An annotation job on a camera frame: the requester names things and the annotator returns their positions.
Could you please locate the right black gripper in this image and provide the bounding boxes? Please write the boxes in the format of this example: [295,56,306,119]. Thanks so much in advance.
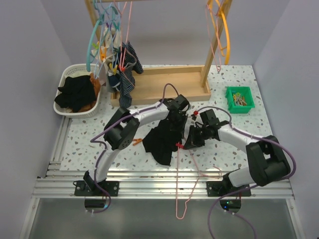
[183,125,210,150]

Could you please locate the red clothespin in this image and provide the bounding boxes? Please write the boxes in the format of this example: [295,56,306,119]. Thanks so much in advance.
[176,143,184,149]

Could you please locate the black underwear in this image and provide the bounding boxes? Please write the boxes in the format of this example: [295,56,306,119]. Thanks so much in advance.
[143,119,185,166]
[54,75,97,113]

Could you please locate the orange clothespin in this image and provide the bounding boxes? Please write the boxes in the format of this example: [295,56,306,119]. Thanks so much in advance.
[132,138,143,146]

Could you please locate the yellow plastic hanger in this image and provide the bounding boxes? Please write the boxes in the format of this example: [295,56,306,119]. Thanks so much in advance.
[213,0,232,65]

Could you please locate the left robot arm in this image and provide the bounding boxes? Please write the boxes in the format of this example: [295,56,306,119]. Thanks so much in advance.
[73,95,190,196]

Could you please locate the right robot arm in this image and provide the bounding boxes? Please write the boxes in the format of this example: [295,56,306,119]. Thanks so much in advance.
[183,109,291,196]

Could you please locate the striped navy underwear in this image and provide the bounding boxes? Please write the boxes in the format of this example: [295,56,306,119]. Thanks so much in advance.
[108,41,144,108]

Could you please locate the mauve cream underwear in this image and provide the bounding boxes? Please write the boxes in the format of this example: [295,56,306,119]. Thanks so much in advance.
[92,26,121,63]

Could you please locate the teal plastic hanger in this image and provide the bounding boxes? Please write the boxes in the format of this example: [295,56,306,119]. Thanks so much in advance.
[86,18,103,72]

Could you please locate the wooden clothes rack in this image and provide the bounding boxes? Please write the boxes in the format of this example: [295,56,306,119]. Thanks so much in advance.
[84,0,232,107]

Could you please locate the colourful clips in bin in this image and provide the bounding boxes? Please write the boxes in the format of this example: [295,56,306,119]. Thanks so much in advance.
[232,92,247,106]

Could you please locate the green clip bin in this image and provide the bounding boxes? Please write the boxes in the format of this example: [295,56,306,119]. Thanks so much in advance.
[225,86,255,114]

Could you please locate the brown cloth in basket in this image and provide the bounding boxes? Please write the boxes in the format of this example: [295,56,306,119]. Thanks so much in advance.
[90,73,101,97]

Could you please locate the white laundry basket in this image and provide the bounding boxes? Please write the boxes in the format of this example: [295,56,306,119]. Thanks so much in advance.
[53,63,102,119]

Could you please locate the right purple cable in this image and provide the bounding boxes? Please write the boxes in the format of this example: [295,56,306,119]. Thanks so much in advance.
[198,106,298,239]

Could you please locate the purple cable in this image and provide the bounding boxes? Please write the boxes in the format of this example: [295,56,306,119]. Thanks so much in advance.
[198,106,298,239]
[90,83,180,215]

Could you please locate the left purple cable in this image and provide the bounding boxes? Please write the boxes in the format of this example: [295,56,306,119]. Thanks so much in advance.
[90,83,180,215]

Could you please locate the blue wire hanger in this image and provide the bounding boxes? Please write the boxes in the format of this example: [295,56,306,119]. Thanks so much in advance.
[90,0,122,84]

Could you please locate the aluminium mounting rail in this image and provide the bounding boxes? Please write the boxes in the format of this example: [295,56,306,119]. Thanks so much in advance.
[32,117,295,200]

